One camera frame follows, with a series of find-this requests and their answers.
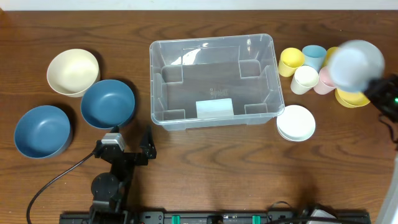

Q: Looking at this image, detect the clear plastic storage container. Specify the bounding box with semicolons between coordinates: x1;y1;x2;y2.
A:
149;34;285;131

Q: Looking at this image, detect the dark blue bowl left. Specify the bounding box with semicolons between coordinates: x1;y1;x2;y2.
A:
14;105;73;159

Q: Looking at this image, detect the light grey small bowl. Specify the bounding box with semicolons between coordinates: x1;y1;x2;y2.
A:
328;40;385;93

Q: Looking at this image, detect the cream white cup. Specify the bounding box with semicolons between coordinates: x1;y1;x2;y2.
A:
290;66;319;95

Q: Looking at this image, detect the yellow small bowl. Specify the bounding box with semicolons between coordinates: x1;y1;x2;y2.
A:
335;89;370;108

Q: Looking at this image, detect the yellow cup right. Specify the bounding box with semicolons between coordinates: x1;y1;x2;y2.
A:
323;47;339;67

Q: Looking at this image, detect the white small bowl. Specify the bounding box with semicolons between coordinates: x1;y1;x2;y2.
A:
276;105;316;142

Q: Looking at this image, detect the cream large bowl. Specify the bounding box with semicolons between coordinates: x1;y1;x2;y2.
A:
47;49;100;98

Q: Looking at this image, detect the pink cup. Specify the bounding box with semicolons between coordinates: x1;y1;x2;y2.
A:
313;66;335;95

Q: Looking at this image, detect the yellow cup left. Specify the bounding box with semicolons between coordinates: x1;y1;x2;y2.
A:
278;47;305;77

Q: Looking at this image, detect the light blue cup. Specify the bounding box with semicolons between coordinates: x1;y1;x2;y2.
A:
302;45;326;72

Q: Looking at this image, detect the dark blue bowl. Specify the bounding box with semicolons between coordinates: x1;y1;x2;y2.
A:
14;105;73;159
80;80;136;129

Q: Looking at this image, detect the yellow cup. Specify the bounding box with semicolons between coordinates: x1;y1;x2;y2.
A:
323;47;339;67
278;47;305;77

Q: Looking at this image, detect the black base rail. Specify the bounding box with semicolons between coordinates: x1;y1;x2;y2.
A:
58;210;372;224

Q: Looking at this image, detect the dark blue bowl right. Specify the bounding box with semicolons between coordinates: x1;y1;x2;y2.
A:
80;80;136;129

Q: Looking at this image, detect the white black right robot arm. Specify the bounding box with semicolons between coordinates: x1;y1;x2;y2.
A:
364;73;397;224

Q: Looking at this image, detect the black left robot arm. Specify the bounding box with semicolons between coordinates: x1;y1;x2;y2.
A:
88;126;157;224

